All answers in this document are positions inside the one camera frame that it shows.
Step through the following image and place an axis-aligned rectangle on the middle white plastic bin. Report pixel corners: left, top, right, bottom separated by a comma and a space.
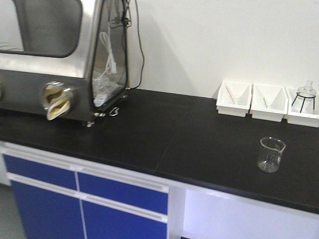
250, 84, 288, 122

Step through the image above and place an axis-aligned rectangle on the white plastic bin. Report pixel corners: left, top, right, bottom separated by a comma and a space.
285, 87, 319, 128
250, 84, 288, 122
216, 81, 252, 118

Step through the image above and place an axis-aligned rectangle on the red striped glass pipette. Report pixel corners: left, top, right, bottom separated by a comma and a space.
225, 86, 236, 104

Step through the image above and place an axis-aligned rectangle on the stainless steel glove box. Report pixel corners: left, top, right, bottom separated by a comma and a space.
0, 0, 129, 127

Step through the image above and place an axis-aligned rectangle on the left white plastic bin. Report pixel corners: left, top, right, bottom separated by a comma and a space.
216, 81, 252, 118

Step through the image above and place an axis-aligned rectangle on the cream rubber glove port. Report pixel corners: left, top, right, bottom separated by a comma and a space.
40, 81, 74, 120

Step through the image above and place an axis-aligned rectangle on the black power cable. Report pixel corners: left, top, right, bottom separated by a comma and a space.
121, 0, 146, 90

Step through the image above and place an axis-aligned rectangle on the right white plastic bin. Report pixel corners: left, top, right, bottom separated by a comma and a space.
285, 87, 319, 128

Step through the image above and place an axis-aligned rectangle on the blue cabinet door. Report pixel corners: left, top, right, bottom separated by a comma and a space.
11, 181, 85, 239
82, 201, 167, 239

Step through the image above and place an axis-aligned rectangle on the blue drawer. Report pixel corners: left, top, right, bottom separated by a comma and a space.
77, 172, 168, 214
3, 154, 77, 190

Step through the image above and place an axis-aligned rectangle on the white cable inside chamber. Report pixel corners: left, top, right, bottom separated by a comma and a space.
92, 31, 120, 105

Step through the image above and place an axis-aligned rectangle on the clear glass beaker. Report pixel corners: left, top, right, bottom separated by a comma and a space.
257, 137, 286, 173

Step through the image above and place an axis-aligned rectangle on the round bottom glass flask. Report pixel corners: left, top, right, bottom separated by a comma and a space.
297, 81, 317, 99

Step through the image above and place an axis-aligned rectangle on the blue upper left drawer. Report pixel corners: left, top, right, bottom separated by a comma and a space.
3, 154, 77, 190

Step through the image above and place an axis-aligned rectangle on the blue lower right cabinet door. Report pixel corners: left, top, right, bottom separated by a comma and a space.
82, 201, 167, 239

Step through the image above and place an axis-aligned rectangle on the blue upper right drawer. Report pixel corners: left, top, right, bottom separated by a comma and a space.
77, 172, 168, 214

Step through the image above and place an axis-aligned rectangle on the black wire tripod stand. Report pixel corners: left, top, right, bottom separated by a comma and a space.
292, 95, 316, 114

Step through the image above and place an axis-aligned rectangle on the blue lower left cabinet door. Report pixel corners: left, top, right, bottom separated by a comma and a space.
11, 181, 85, 239

